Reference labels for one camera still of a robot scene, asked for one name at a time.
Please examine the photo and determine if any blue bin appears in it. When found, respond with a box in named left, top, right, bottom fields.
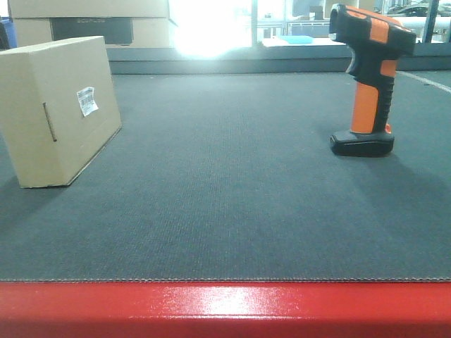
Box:
left=1, top=17, right=17, bottom=50

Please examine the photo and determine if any blue flat tray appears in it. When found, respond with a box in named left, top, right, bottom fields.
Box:
left=281, top=35, right=314, bottom=45

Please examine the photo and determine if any large cardboard box upper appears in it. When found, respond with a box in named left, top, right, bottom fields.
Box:
left=8, top=0, right=179, bottom=25

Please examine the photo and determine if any orange black barcode scanner gun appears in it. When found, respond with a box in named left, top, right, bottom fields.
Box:
left=329, top=4, right=416, bottom=157

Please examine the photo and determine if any large cardboard box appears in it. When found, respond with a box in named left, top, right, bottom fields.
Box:
left=8, top=0, right=179, bottom=25
left=13, top=18, right=178, bottom=49

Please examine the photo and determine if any white barcode label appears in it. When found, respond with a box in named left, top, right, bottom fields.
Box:
left=77, top=87, right=99, bottom=117

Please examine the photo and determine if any brown cardboard package box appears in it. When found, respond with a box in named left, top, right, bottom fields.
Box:
left=1, top=36, right=122, bottom=188

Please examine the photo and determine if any large cardboard box lower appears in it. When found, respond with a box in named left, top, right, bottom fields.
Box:
left=13, top=18, right=178, bottom=49

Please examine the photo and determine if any red metal conveyor table frame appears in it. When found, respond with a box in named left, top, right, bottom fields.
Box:
left=1, top=282, right=450, bottom=337

